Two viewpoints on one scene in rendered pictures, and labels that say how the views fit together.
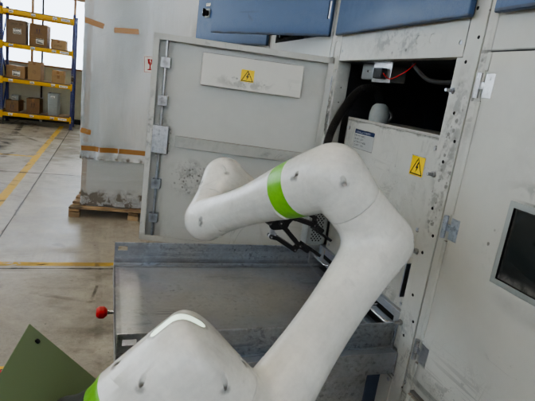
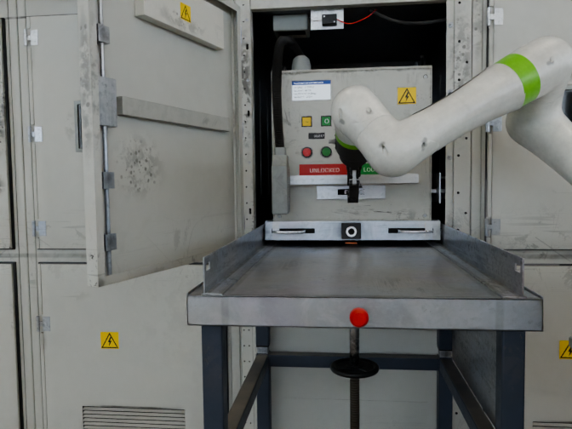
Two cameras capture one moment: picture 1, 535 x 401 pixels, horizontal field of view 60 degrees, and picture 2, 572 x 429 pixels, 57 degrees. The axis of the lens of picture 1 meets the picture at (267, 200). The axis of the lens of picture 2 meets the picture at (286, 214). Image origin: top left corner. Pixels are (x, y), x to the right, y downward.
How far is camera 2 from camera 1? 1.54 m
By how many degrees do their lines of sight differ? 64
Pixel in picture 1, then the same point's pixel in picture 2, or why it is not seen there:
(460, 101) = (463, 31)
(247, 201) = (494, 99)
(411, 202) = not seen: hidden behind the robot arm
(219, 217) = (451, 129)
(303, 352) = not seen: outside the picture
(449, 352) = (521, 208)
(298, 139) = (220, 102)
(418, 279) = (460, 178)
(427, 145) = (414, 77)
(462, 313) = (524, 174)
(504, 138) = not seen: hidden behind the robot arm
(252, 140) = (188, 103)
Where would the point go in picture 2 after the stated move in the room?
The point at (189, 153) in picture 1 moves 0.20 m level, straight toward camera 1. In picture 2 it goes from (133, 125) to (214, 121)
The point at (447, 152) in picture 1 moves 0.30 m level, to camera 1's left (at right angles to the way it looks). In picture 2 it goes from (460, 71) to (443, 48)
